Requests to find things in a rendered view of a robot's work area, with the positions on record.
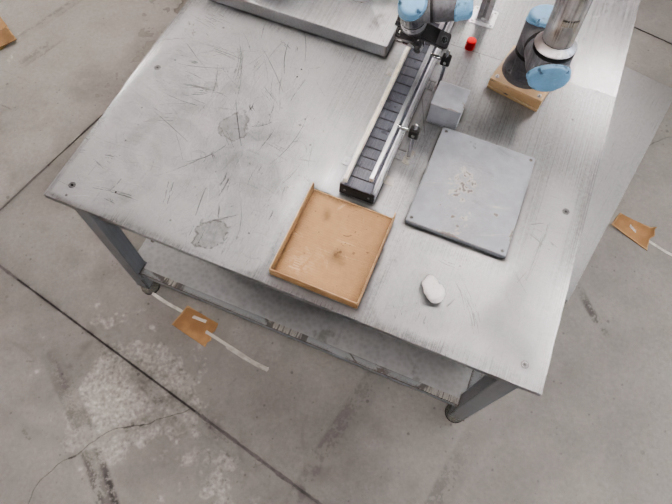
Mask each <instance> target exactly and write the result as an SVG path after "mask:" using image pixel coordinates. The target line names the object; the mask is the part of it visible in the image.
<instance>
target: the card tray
mask: <svg viewBox="0 0 672 504"><path fill-rule="evenodd" d="M395 216H396V212H395V213H394V216H393V218H392V217H389V216H386V215H384V214H381V213H378V212H376V211H373V210H370V209H367V208H365V207H362V206H359V205H357V204H354V203H351V202H349V201H346V200H343V199H340V198H338V197H335V196H332V195H330V194H327V193H324V192H322V191H319V190H316V189H314V182H312V184H311V186H310V188H309V190H308V192H307V194H306V196H305V198H304V200H303V202H302V204H301V206H300V208H299V210H298V212H297V214H296V216H295V218H294V220H293V222H292V224H291V226H290V228H289V230H288V232H287V234H286V236H285V238H284V240H283V242H282V243H281V245H280V247H279V249H278V251H277V253H276V255H275V257H274V259H273V261H272V263H271V265H270V267H269V272H270V275H273V276H275V277H278V278H280V279H283V280H285V281H288V282H290V283H293V284H295V285H298V286H300V287H303V288H305V289H308V290H310V291H313V292H315V293H318V294H320V295H323V296H325V297H328V298H330V299H333V300H335V301H338V302H340V303H343V304H345V305H348V306H350V307H353V308H355V309H357V308H358V305H359V303H360V301H361V298H362V296H363V294H364V291H365V289H366V286H367V284H368V282H369V279H370V277H371V274H372V272H373V270H374V267H375V265H376V262H377V260H378V258H379V255H380V253H381V251H382V248H383V246H384V243H385V241H386V239H387V236H388V234H389V231H390V229H391V227H392V224H393V222H394V219H395Z"/></svg>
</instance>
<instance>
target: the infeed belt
mask: <svg viewBox="0 0 672 504"><path fill-rule="evenodd" d="M430 45H431V44H429V43H427V42H425V44H424V46H423V49H422V50H421V52H420V53H419V54H417V53H414V52H413V49H414V48H411V49H410V51H409V53H408V55H407V58H406V60H405V62H404V64H403V66H402V68H401V70H400V72H399V74H398V76H397V79H396V81H395V83H394V85H393V87H392V89H391V91H390V93H389V95H388V97H387V100H386V102H385V104H384V106H383V108H382V110H381V112H380V114H379V116H378V118H377V121H376V123H375V125H374V127H373V129H372V131H371V133H370V135H369V137H368V139H367V142H366V144H365V146H364V148H363V150H362V152H361V154H360V156H359V158H358V160H357V163H356V165H355V167H354V169H353V171H352V173H351V175H350V177H349V179H348V181H347V183H346V182H345V183H344V186H347V187H350V188H352V189H355V190H358V191H361V192H363V193H366V194H369V195H370V194H371V192H372V190H373V188H374V186H375V183H376V181H377V179H378V177H379V174H380V172H381V170H382V168H383V166H384V163H385V161H386V159H387V157H388V154H389V152H390V150H391V148H392V146H393V143H394V141H395V139H396V137H397V134H398V132H399V129H397V130H396V133H395V135H394V137H393V139H392V141H391V144H390V146H389V148H388V150H387V152H386V155H385V157H384V159H383V161H382V164H381V166H380V168H379V170H378V172H377V175H376V177H375V179H374V181H373V182H371V181H369V178H370V176H371V174H372V172H373V169H374V167H375V165H376V163H377V161H378V158H379V156H380V154H381V152H382V150H383V147H384V145H385V143H386V141H387V139H388V137H389V134H390V132H391V130H392V128H393V126H394V123H395V121H396V119H397V117H398V115H399V113H400V110H401V108H402V106H403V104H404V102H405V99H406V97H407V95H408V93H409V91H410V88H411V86H412V84H413V82H414V80H415V78H416V75H417V73H418V71H419V69H420V67H421V64H422V62H423V60H424V58H425V56H426V54H427V51H428V49H429V47H430ZM431 59H432V57H429V60H428V62H427V64H426V66H425V69H424V71H423V73H422V75H421V77H420V80H419V82H418V84H417V86H416V88H415V91H414V93H413V95H412V97H411V99H410V102H409V104H408V106H407V108H406V111H405V113H404V115H403V117H402V119H401V122H400V124H399V125H401V126H402V123H403V121H404V119H405V117H406V114H407V112H408V110H409V108H410V106H411V103H412V101H413V99H414V97H415V94H416V92H417V90H418V88H419V86H420V83H421V81H422V79H423V77H424V74H425V72H426V70H427V68H428V66H429V63H430V61H431Z"/></svg>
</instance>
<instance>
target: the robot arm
mask: <svg viewBox="0 0 672 504"><path fill-rule="evenodd" d="M592 2H593V0H556V1H555V4H554V5H549V4H542V5H538V6H535V7H533V8H532V9H531V10H530V12H529V14H528V16H527V17H526V21H525V24H524V26H523V29H522V31H521V34H520V37H519V39H518V42H517V45H516V47H515V48H514V49H513V51H512V52H511V53H510V54H509V55H508V56H507V57H506V59H505V61H504V64H503V67H502V73H503V75H504V77H505V79H506V80H507V81H508V82H509V83H511V84H512V85H514V86H516V87H518V88H522V89H534V90H536V91H541V92H549V91H554V90H556V89H559V88H561V87H563V86H564V85H566V84H567V83H568V82H569V80H570V78H571V69H570V64H571V61H572V59H573V57H574V55H575V53H576V51H577V42H576V40H575V39H576V37H577V35H578V32H579V30H580V28H581V26H582V24H583V22H584V19H585V17H586V15H587V13H588V11H589V9H590V6H591V4H592ZM472 15H473V0H398V17H397V19H396V22H395V25H396V26H397V29H396V33H395V35H394V38H395V42H398V43H401V44H404V45H406V46H408V47H411V48H414V49H413V52H414V53H417V54H419V53H420V52H421V50H422V49H423V46H424V44H425V42H427V43H429V44H431V45H433V46H435V47H437V48H439V49H447V48H448V45H449V42H450V40H451V34H449V33H447V32H445V31H443V30H442V29H440V28H438V27H436V26H434V25H432V24H430V23H437V22H451V21H455V22H458V21H462V20H469V19H471V17H472ZM396 38H397V39H400V41H398V40H396Z"/></svg>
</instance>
